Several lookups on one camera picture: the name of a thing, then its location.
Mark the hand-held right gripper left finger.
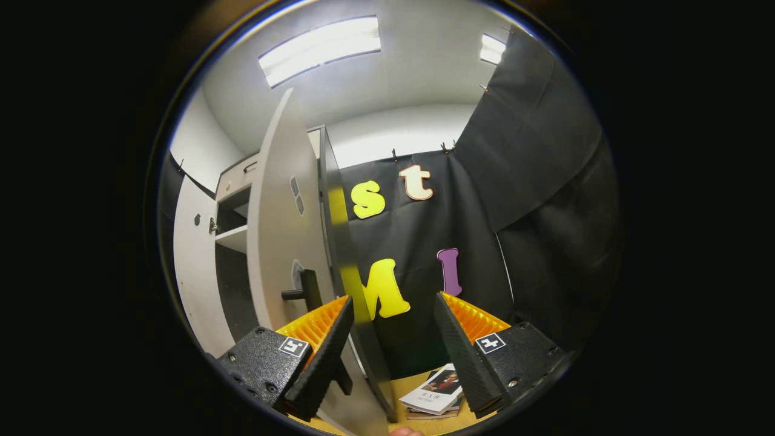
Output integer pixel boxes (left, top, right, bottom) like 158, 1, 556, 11
217, 295, 355, 423

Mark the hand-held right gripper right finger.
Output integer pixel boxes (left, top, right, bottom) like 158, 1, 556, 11
434, 292, 569, 420

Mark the grey cabinet door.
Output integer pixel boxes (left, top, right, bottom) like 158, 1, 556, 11
247, 88, 391, 436
173, 176, 238, 358

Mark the grey cabinet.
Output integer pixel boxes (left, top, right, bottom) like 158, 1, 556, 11
214, 124, 398, 423

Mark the white photo book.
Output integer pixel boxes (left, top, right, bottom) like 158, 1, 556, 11
398, 363, 466, 416

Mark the brown book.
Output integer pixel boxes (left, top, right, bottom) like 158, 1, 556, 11
404, 403, 462, 421

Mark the black backdrop cloth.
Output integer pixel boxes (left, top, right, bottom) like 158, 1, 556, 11
156, 27, 621, 379

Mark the small ceiling light panel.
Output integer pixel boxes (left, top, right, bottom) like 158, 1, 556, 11
480, 33, 507, 65

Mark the large ceiling light panel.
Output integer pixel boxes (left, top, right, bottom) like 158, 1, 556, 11
258, 16, 382, 89

